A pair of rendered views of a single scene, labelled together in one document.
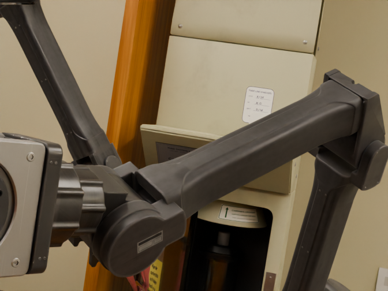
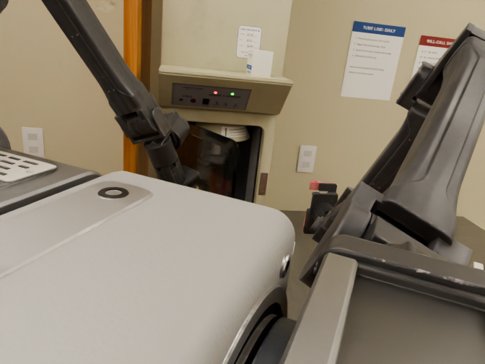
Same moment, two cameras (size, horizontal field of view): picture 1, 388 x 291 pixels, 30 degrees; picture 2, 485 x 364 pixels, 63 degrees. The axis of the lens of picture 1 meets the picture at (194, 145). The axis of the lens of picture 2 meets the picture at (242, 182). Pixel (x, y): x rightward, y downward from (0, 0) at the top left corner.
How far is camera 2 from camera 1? 0.64 m
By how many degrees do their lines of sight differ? 28
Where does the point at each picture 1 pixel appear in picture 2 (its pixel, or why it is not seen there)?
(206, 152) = (442, 154)
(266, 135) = (475, 118)
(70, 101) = (108, 58)
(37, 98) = (14, 37)
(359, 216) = (287, 113)
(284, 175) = (280, 102)
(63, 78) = (96, 32)
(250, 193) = (245, 115)
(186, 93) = (185, 34)
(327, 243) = not seen: hidden behind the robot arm
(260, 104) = (250, 40)
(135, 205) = not seen: hidden behind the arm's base
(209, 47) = not seen: outside the picture
